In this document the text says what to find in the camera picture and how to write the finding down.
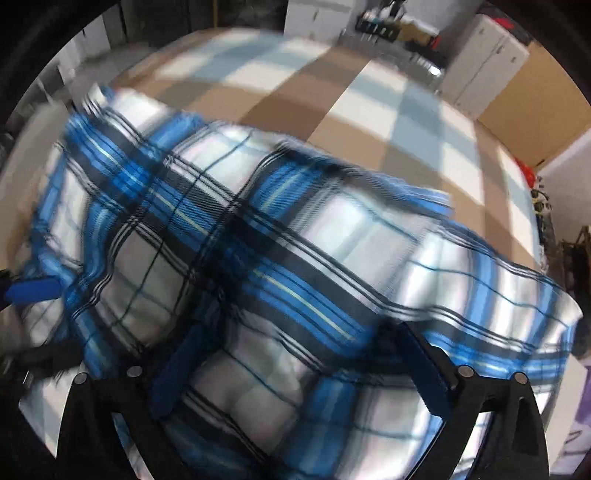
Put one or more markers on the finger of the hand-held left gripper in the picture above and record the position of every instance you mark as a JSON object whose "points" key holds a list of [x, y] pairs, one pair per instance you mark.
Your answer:
{"points": [[34, 290], [41, 360]]}

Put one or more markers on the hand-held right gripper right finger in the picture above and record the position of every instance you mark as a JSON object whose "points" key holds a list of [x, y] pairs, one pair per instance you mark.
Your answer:
{"points": [[425, 369]]}

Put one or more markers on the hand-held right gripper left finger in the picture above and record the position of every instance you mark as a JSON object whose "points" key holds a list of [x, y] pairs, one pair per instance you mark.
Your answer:
{"points": [[175, 374]]}

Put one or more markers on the blue plaid shirt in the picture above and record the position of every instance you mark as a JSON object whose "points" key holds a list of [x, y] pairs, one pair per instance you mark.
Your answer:
{"points": [[277, 258]]}

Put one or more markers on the grey upholstered bed board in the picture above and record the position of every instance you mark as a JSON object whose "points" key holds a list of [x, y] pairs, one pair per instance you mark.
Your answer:
{"points": [[570, 387]]}

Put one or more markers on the yellow toy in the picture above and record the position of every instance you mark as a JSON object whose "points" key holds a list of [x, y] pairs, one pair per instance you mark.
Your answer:
{"points": [[539, 203]]}

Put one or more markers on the orange plastic bag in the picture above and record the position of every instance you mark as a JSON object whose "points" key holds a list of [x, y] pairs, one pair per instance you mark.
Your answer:
{"points": [[530, 173]]}

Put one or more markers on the wooden door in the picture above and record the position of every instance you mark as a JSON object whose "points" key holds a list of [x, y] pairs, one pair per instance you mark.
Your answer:
{"points": [[531, 106]]}

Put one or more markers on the checked bed sheet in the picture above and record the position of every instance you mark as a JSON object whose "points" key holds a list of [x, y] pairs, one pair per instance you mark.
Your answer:
{"points": [[323, 92]]}

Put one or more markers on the silver suitcase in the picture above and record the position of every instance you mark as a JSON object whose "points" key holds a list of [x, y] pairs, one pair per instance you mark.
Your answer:
{"points": [[427, 69]]}

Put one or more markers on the white two-door cabinet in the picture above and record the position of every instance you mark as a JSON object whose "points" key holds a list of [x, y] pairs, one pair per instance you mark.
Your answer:
{"points": [[485, 60]]}

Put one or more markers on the brown cardboard box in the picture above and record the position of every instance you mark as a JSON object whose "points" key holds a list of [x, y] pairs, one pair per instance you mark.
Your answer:
{"points": [[415, 32]]}

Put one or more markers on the white desk with drawers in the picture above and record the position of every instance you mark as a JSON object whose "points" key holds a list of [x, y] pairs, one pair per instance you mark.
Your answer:
{"points": [[314, 21]]}

